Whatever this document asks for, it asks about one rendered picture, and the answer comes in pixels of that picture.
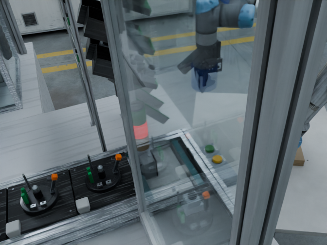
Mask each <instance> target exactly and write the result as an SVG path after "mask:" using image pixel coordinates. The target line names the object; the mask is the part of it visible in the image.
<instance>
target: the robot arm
mask: <svg viewBox="0 0 327 245"><path fill-rule="evenodd" d="M326 103H327V63H326V64H325V65H324V66H323V68H322V69H321V70H320V71H319V73H318V74H317V78H316V82H315V85H314V89H313V93H312V97H311V100H310V104H309V108H308V112H307V115H306V119H305V123H304V126H303V130H302V134H301V138H300V141H299V144H298V148H299V147H300V146H301V144H302V136H303V135H304V134H305V133H306V132H307V131H308V130H309V128H310V124H309V122H310V121H311V120H312V118H313V117H314V116H315V115H316V114H317V113H318V112H319V111H320V109H321V108H322V107H323V106H324V105H325V104H326Z"/></svg>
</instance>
